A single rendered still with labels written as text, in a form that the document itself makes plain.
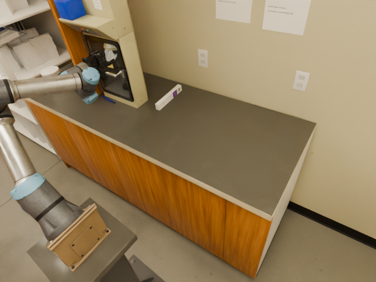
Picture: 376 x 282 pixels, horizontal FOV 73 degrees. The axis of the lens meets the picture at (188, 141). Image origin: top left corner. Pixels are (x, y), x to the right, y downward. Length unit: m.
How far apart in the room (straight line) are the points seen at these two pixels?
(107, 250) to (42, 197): 0.33
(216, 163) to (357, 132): 0.81
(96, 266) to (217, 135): 0.88
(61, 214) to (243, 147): 0.91
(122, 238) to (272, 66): 1.18
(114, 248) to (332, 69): 1.31
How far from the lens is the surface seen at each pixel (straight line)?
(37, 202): 1.05
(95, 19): 1.56
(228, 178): 1.27
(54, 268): 1.22
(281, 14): 1.47
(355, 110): 1.61
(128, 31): 1.58
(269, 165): 1.35
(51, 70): 2.19
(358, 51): 1.46
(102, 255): 1.16
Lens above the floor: 1.94
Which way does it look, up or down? 44 degrees down
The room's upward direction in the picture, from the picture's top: 6 degrees counter-clockwise
